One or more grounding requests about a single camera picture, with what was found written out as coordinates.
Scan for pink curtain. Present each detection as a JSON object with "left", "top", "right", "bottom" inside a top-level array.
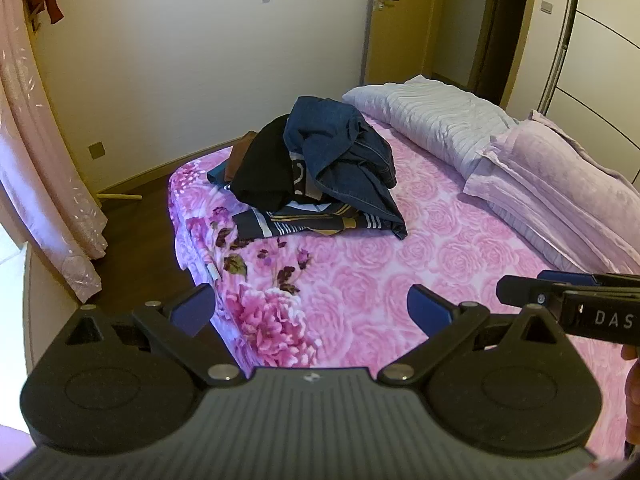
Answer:
[{"left": 0, "top": 0, "right": 109, "bottom": 304}]

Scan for blue jeans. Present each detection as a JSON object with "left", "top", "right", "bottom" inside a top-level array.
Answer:
[{"left": 282, "top": 96, "right": 408, "bottom": 241}]

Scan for white wardrobe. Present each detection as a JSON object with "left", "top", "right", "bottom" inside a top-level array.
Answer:
[{"left": 540, "top": 0, "right": 640, "bottom": 187}]

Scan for pink floral blanket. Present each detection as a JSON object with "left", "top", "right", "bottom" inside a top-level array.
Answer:
[{"left": 167, "top": 109, "right": 640, "bottom": 463}]

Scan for brown garment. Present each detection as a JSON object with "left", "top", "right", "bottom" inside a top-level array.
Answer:
[{"left": 224, "top": 131, "right": 258, "bottom": 183}]

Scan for navy garment with white print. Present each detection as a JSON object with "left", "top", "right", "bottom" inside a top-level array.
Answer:
[{"left": 290, "top": 157, "right": 331, "bottom": 202}]

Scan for grey-lilac ribbed pillow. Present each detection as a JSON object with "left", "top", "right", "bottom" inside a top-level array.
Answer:
[{"left": 342, "top": 75, "right": 521, "bottom": 181}]

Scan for person's right hand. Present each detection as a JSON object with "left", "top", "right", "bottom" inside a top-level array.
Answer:
[{"left": 621, "top": 344, "right": 640, "bottom": 461}]

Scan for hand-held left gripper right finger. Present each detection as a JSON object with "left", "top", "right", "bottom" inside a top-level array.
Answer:
[{"left": 377, "top": 284, "right": 571, "bottom": 386}]

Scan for wooden door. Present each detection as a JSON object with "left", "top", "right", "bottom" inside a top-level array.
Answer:
[{"left": 367, "top": 0, "right": 442, "bottom": 87}]

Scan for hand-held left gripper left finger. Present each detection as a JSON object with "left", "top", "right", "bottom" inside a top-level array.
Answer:
[{"left": 62, "top": 284, "right": 246, "bottom": 386}]

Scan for navy striped garment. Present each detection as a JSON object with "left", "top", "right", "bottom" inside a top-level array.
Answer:
[{"left": 232, "top": 200, "right": 401, "bottom": 242}]

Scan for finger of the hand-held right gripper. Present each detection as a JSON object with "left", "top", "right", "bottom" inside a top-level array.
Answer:
[
  {"left": 496, "top": 275, "right": 568, "bottom": 312},
  {"left": 536, "top": 269, "right": 601, "bottom": 286}
]

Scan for black garment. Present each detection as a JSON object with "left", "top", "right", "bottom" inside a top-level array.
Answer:
[{"left": 231, "top": 114, "right": 297, "bottom": 211}]

